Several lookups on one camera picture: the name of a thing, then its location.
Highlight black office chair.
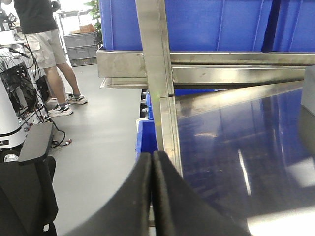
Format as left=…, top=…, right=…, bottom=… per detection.
left=0, top=122, right=58, bottom=236

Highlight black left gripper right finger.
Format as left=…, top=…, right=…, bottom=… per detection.
left=153, top=151, right=250, bottom=236

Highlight large blue bin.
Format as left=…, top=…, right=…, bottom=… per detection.
left=99, top=0, right=272, bottom=52
left=262, top=0, right=315, bottom=53

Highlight large blue bin right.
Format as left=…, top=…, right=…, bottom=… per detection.
left=262, top=0, right=315, bottom=53

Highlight stainless steel shelf frame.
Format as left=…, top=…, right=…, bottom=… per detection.
left=97, top=0, right=315, bottom=175

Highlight small blue bin under table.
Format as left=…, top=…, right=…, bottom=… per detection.
left=135, top=92, right=158, bottom=161

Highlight large blue bin left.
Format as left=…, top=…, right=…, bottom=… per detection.
left=99, top=0, right=272, bottom=52

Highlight white robot base with cables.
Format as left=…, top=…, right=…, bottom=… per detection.
left=0, top=46, right=73, bottom=164

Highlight person in black shirt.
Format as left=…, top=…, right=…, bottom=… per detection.
left=14, top=0, right=88, bottom=117

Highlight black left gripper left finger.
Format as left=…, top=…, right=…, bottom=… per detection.
left=68, top=153, right=152, bottom=236

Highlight gray stacked crates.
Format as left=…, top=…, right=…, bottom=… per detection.
left=63, top=31, right=100, bottom=67

